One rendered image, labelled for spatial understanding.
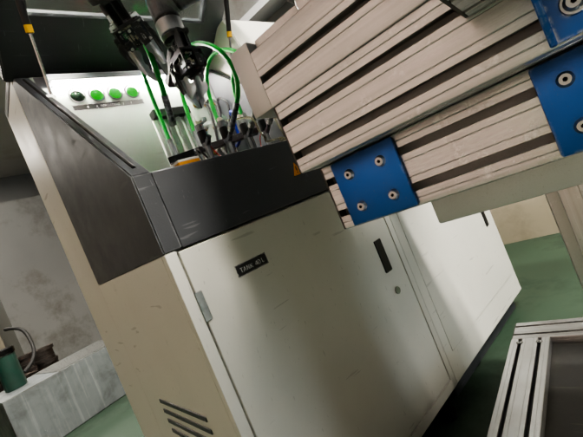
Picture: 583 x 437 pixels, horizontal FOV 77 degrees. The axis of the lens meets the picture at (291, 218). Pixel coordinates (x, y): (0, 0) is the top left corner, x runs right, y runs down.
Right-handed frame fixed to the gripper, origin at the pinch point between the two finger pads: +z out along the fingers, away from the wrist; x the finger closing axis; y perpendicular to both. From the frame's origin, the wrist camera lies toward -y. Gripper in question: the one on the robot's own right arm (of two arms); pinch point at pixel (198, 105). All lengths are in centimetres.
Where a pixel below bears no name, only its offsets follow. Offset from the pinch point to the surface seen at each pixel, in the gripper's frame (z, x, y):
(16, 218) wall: -111, 15, -590
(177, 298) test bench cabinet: 46, -35, 19
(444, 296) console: 85, 47, 22
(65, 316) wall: 57, 22, -591
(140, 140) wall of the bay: -4.1, -6.0, -32.4
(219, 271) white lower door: 45, -26, 22
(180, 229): 33.6, -30.0, 21.6
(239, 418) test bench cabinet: 71, -34, 22
